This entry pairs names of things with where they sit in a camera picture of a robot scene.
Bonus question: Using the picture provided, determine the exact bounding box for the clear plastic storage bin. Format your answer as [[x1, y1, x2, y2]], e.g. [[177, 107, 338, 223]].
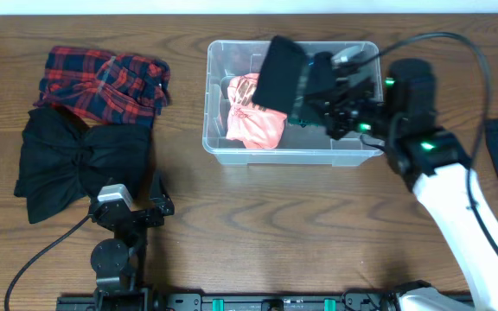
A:
[[202, 40, 383, 167]]

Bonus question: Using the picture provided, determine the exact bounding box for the black garment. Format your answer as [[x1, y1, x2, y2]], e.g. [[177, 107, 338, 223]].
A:
[[251, 35, 336, 117], [14, 108, 152, 224]]

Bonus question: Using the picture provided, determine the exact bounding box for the pink printed shirt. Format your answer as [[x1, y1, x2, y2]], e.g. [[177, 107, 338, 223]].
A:
[[226, 73, 287, 149]]

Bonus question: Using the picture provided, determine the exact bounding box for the dark green garment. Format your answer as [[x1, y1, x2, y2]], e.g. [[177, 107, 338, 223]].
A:
[[287, 93, 328, 127]]

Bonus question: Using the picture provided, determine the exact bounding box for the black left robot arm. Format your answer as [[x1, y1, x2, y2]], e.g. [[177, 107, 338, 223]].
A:
[[88, 172, 342, 311]]

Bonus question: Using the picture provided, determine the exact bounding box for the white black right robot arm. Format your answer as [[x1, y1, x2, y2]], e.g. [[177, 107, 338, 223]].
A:
[[325, 59, 498, 310]]

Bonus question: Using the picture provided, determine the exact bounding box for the black bundled garment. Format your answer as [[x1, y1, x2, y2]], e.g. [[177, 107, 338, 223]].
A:
[[14, 108, 152, 224]]

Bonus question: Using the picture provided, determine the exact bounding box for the red navy plaid shirt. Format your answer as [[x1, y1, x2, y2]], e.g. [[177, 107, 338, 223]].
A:
[[34, 46, 171, 128]]

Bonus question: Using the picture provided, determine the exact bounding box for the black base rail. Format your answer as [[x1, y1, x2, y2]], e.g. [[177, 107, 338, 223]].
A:
[[55, 292, 474, 311]]

